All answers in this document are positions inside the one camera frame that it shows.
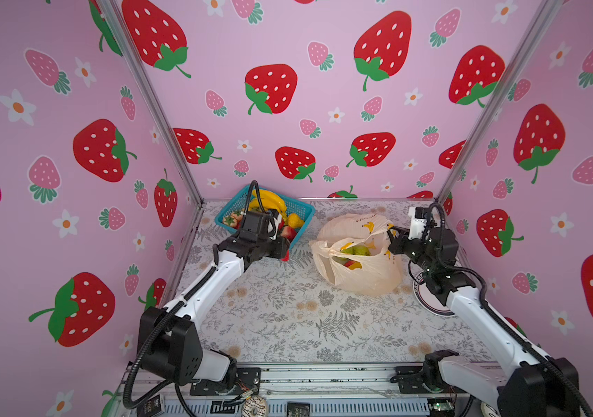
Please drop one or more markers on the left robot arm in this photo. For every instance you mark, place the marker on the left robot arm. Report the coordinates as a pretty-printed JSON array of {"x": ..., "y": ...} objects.
[{"x": 170, "y": 345}]

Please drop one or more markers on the yellow lemon fake fruit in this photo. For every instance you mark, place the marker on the yellow lemon fake fruit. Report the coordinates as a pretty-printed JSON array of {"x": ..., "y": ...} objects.
[{"x": 294, "y": 221}]

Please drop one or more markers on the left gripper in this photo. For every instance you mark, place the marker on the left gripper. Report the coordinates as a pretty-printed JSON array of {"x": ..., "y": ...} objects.
[{"x": 279, "y": 247}]

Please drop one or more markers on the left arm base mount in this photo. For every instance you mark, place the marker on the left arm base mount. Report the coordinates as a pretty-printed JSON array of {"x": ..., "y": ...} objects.
[{"x": 236, "y": 382}]

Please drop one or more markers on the small yellow banana bunch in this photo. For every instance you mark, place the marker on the small yellow banana bunch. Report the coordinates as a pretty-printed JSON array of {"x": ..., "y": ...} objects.
[{"x": 269, "y": 201}]

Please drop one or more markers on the aluminium rail frame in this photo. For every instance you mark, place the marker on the aluminium rail frame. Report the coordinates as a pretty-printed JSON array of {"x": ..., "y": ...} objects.
[{"x": 310, "y": 389}]

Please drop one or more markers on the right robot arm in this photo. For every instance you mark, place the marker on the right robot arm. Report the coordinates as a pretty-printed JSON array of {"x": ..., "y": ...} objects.
[{"x": 529, "y": 382}]

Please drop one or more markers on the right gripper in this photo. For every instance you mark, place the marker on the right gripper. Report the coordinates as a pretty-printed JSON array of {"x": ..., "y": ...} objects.
[{"x": 398, "y": 241}]

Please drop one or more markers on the red peach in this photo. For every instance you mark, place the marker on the red peach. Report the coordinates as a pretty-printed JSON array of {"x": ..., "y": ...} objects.
[{"x": 289, "y": 233}]

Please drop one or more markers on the beige plastic bag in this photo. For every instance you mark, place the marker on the beige plastic bag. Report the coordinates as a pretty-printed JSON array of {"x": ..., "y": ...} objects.
[{"x": 351, "y": 253}]

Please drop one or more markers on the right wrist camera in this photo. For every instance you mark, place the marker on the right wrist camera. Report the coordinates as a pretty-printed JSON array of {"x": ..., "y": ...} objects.
[{"x": 418, "y": 222}]

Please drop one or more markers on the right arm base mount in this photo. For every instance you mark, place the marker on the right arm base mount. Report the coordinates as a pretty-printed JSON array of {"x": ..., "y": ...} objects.
[{"x": 412, "y": 379}]

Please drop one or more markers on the teal plastic basket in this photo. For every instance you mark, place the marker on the teal plastic basket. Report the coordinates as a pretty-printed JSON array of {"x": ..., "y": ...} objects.
[{"x": 304, "y": 210}]

